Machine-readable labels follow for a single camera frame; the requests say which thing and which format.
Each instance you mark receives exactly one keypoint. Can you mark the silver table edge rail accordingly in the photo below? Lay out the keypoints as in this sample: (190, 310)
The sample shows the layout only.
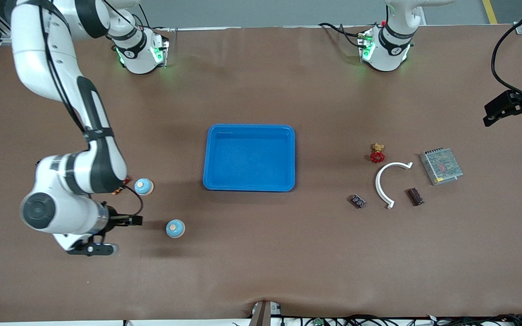
(224, 28)

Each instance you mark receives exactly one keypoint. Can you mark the metal mesh power supply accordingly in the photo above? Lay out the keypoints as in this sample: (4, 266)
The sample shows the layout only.
(441, 166)

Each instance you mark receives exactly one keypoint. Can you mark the blue plastic tray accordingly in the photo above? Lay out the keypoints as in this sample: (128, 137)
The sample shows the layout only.
(249, 158)

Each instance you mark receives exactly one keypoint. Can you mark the red orange emergency stop button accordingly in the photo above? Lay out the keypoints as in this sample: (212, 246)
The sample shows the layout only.
(117, 192)

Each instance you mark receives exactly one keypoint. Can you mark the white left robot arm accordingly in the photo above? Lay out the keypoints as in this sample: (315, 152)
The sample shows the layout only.
(390, 50)

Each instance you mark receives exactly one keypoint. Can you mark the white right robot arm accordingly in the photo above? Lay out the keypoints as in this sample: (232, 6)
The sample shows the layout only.
(39, 54)

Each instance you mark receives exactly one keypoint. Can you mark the red handwheel brass valve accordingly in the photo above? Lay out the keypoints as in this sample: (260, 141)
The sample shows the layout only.
(377, 156)

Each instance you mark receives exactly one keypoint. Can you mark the grey metal table clamp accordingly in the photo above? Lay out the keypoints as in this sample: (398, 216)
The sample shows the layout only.
(265, 314)

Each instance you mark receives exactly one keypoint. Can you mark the white curved plastic bracket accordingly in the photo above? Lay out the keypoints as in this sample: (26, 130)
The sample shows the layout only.
(380, 174)

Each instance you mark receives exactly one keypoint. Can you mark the small green connector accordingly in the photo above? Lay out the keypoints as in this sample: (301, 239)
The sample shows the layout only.
(318, 322)

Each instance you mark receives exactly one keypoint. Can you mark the dark brown rectangular component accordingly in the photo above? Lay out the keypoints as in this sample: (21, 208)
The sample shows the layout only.
(415, 197)

